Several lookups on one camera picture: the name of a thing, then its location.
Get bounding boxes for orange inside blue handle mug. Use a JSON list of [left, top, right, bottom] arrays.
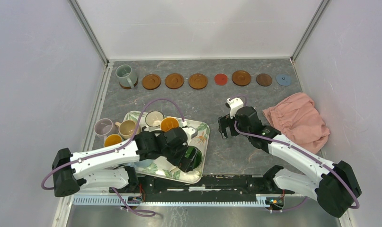
[[103, 134, 123, 147]]

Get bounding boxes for white mug green inside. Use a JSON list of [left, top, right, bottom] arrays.
[[167, 146, 203, 173]]

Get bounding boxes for cream enamel mug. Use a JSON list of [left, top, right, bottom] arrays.
[[142, 111, 164, 131]]

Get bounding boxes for pink ribbed mug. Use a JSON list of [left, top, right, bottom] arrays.
[[93, 118, 117, 140]]

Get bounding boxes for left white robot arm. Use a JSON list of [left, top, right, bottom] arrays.
[[52, 127, 197, 197]]

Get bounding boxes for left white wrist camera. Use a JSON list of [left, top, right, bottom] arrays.
[[182, 126, 198, 140]]

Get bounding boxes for light blue mug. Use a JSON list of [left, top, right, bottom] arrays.
[[134, 159, 153, 168]]

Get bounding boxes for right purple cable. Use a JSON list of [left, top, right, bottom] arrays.
[[233, 94, 361, 214]]

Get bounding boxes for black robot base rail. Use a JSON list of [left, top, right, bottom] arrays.
[[117, 175, 294, 202]]

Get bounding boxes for leaf patterned serving tray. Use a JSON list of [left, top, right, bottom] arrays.
[[132, 119, 210, 184]]

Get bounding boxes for white mug orange inside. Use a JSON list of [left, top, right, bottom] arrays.
[[160, 117, 179, 132]]

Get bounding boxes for grey green ribbed mug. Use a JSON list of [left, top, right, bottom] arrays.
[[115, 65, 138, 89]]

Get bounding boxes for blue round coaster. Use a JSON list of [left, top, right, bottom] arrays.
[[275, 74, 292, 87]]

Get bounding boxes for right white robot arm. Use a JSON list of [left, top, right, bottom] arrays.
[[218, 106, 362, 218]]

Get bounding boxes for pink drawstring cloth bag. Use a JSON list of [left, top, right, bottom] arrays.
[[262, 92, 330, 154]]

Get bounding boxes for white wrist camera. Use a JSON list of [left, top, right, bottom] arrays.
[[182, 126, 198, 140], [226, 96, 245, 119]]

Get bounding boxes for red round coaster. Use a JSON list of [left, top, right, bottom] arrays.
[[214, 73, 228, 86]]

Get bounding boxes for dark walnut coaster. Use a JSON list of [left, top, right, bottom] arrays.
[[256, 73, 273, 87]]

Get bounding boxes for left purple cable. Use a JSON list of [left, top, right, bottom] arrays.
[[41, 98, 187, 218]]

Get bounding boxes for purple cable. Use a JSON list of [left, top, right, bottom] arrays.
[[233, 94, 361, 214], [41, 98, 187, 218]]

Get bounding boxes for beige ceramic mug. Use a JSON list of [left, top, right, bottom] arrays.
[[115, 120, 141, 140]]

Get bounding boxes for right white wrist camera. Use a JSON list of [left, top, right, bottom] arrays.
[[226, 96, 245, 119]]

